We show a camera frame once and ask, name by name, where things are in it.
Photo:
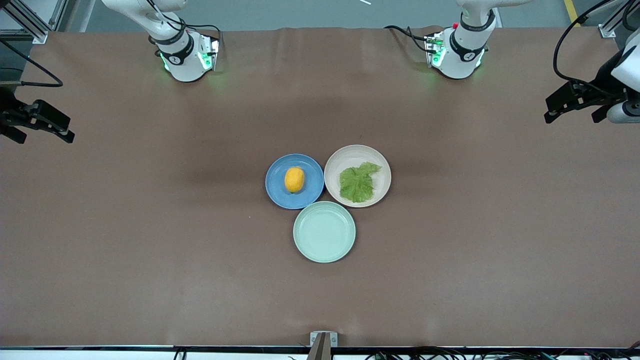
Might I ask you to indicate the blue plate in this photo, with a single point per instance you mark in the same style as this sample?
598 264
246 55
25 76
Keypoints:
307 197

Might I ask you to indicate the metal mount bracket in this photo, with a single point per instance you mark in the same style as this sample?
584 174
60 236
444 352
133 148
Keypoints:
333 339

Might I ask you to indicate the metal base connector plate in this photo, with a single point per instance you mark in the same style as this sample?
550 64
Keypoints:
214 50
430 47

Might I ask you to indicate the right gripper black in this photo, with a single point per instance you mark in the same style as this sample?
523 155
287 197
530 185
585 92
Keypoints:
7 111

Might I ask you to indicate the yellow lemon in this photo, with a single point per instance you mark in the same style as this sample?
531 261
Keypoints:
294 180

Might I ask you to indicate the metal right base connector plate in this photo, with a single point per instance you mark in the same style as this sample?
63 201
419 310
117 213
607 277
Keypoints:
214 50

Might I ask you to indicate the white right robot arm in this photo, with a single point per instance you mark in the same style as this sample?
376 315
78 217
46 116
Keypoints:
180 60

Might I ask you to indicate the brown table cover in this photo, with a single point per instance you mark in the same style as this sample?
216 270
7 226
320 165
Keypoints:
150 275

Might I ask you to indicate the metal left base connector plate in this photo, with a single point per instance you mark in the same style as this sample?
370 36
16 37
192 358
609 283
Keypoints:
430 47

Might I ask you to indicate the green lettuce leaf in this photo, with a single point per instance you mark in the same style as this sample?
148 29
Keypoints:
357 185

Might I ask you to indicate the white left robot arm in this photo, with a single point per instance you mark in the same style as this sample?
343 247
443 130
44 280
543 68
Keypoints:
462 55

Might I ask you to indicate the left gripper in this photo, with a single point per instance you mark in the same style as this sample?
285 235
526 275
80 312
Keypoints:
601 81

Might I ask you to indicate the aluminium frame profile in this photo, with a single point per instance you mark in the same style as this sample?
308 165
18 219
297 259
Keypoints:
607 30
37 35

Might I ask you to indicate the brown camera post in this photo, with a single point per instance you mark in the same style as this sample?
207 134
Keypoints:
320 351

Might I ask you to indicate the beige plate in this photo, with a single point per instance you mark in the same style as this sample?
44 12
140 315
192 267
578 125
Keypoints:
340 160

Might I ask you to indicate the mint green plate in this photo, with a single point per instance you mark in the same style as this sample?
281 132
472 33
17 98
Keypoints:
324 232

